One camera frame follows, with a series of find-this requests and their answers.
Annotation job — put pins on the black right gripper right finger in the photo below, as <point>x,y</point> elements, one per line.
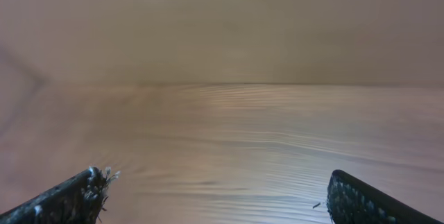
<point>352,201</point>

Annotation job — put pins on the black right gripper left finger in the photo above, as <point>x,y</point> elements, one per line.
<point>78,200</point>

